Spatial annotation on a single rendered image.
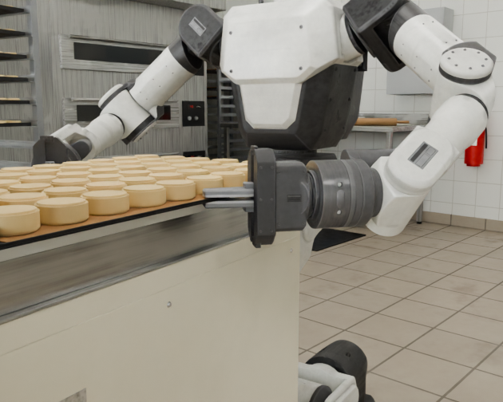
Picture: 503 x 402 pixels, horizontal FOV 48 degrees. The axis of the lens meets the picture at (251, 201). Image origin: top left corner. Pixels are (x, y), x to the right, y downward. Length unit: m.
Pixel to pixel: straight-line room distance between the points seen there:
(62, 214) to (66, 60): 3.79
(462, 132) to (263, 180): 0.32
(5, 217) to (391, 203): 0.45
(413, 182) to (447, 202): 4.61
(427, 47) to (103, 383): 0.73
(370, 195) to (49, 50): 3.76
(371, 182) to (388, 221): 0.08
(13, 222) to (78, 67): 3.87
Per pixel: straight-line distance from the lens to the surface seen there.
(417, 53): 1.04
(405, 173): 0.72
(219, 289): 0.77
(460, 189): 5.27
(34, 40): 2.54
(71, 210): 0.56
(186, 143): 5.03
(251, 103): 1.20
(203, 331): 0.75
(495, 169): 5.15
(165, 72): 1.38
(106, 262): 0.62
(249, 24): 1.20
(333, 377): 1.55
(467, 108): 0.89
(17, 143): 2.62
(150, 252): 0.66
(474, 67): 0.93
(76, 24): 4.44
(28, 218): 0.53
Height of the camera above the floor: 1.02
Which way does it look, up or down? 9 degrees down
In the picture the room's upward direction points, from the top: straight up
